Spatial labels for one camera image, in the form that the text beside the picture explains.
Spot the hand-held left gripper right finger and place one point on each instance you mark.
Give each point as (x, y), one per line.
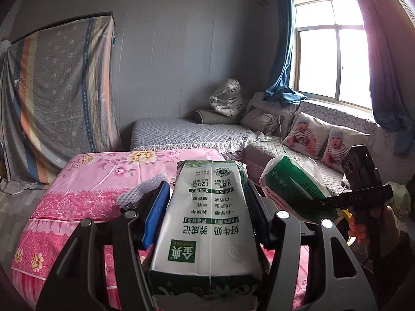
(257, 215)

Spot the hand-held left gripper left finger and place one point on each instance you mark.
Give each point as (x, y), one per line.
(158, 215)

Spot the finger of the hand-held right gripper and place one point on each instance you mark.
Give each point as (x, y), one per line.
(330, 203)

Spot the green and white plastic bag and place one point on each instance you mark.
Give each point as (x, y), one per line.
(291, 181)

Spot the green and white milk carton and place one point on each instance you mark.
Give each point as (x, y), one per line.
(202, 233)

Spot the person's right forearm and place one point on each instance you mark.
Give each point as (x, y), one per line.
(395, 265)

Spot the person's right hand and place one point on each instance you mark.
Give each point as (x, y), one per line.
(358, 231)

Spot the yellow plastic rim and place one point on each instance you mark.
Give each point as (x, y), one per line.
(345, 214)

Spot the white foam fruit net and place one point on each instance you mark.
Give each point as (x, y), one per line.
(142, 191)

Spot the baby print pillow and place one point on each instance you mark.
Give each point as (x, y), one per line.
(340, 149)
(304, 136)

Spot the pale green plastic bag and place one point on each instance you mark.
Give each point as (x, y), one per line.
(400, 197)

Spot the grey quilted sofa cover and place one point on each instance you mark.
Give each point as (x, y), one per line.
(269, 155)

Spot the pink floral bedsheet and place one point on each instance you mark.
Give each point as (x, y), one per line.
(81, 184)

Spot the grey quilted mattress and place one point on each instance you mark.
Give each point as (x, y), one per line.
(194, 134)

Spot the beige cushion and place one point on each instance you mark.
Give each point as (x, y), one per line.
(259, 121)

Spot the grey pillow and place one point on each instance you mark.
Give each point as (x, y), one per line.
(215, 117)

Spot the purple curtain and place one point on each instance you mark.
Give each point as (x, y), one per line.
(389, 71)

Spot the clear bag with tiger plush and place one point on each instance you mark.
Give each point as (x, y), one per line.
(228, 98)

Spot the window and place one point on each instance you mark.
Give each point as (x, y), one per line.
(334, 55)

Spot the blue curtain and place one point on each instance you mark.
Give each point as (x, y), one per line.
(283, 55)

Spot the striped floral hanging cloth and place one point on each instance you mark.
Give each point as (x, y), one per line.
(58, 103)

